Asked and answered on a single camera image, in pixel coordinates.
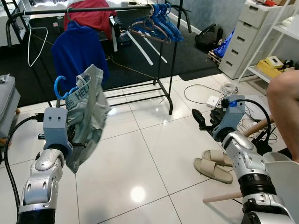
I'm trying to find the grey boxer shorts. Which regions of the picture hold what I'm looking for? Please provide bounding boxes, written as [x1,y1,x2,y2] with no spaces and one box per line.
[64,64,112,174]

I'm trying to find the blue plastic hanger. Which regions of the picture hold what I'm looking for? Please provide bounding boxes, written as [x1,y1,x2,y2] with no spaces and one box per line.
[149,2,185,43]
[54,75,90,101]

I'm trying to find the white power adapter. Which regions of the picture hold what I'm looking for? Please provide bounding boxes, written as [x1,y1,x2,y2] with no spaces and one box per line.
[206,95,221,109]

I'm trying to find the beige slipper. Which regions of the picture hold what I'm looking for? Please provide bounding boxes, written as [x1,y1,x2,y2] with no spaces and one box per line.
[194,158,233,184]
[202,149,234,167]

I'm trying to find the black metal clothes rack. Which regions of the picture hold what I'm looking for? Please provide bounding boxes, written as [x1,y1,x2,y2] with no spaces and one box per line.
[5,0,193,116]

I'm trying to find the wooden leg chair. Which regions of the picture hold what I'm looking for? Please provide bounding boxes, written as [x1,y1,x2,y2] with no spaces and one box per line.
[243,118,272,137]

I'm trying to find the wooden pallet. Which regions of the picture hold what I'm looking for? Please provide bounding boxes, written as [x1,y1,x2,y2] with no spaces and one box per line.
[208,49,226,64]

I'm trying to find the person bare leg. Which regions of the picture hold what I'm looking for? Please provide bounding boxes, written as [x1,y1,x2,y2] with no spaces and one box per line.
[267,69,299,164]

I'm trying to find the blue bag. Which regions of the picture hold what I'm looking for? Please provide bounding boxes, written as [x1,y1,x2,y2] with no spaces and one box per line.
[214,29,235,58]

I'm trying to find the yellow box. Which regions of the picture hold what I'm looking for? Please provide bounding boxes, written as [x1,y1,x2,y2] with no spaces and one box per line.
[256,56,286,78]

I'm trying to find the black backpack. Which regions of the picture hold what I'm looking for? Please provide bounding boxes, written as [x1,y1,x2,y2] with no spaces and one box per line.
[194,23,225,53]

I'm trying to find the white drawer cabinet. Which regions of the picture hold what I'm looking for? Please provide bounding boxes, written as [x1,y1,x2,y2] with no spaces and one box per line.
[219,0,282,80]

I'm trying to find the royal blue shirt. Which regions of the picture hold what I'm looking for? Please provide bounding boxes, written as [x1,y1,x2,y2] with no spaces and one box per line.
[51,21,111,94]

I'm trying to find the white metal shelf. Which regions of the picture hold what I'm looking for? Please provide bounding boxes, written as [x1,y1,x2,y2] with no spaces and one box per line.
[238,0,299,84]

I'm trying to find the red garment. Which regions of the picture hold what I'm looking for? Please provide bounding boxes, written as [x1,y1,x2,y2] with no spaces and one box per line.
[64,0,117,41]

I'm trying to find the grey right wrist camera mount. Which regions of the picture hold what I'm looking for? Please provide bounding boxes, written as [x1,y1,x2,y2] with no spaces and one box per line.
[213,98,247,141]

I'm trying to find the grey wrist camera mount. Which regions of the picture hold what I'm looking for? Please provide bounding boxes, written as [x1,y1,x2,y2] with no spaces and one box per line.
[43,106,75,158]
[213,98,247,141]

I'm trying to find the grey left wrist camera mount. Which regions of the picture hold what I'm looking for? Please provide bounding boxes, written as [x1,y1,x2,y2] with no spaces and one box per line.
[43,106,75,158]

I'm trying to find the white coiled cable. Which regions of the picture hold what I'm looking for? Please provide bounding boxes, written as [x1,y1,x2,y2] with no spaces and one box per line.
[220,82,240,97]

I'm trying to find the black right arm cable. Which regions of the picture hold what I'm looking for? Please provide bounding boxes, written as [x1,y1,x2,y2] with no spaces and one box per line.
[222,96,273,146]

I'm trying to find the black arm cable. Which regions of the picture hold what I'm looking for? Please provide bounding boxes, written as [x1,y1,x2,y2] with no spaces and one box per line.
[222,96,273,146]
[2,113,45,210]

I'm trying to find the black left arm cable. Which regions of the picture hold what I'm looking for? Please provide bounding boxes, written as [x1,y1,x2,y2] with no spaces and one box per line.
[2,113,45,210]

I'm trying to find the white wire hanger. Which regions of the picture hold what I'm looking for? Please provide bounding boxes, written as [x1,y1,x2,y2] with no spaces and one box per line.
[27,26,50,67]

